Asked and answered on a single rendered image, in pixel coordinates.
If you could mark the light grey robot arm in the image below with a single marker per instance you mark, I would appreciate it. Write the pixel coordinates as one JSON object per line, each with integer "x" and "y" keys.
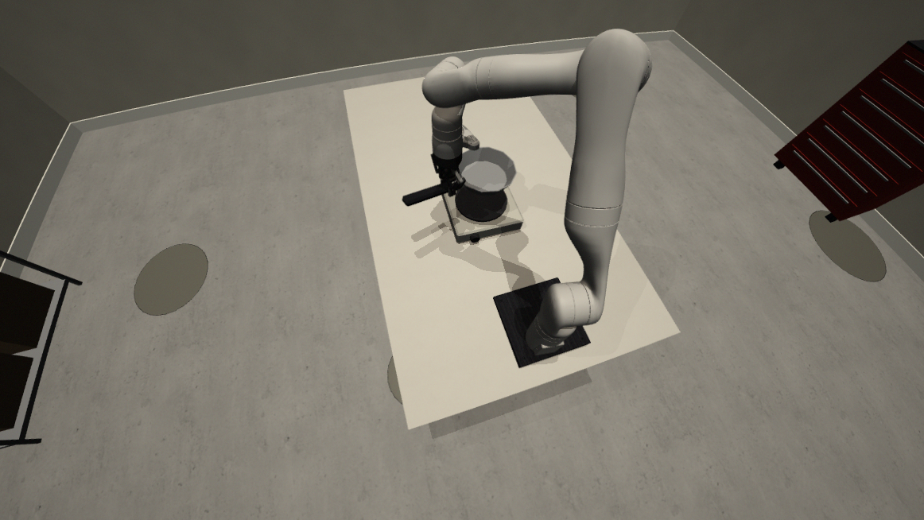
{"x": 615, "y": 65}

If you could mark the dark grey frying pan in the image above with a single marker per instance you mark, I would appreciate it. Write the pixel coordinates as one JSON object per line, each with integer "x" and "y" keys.
{"x": 485, "y": 169}

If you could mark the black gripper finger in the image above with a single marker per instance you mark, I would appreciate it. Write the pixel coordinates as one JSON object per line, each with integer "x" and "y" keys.
{"x": 458, "y": 182}
{"x": 441, "y": 175}

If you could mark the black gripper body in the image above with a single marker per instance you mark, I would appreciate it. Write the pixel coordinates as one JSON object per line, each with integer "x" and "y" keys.
{"x": 451, "y": 164}

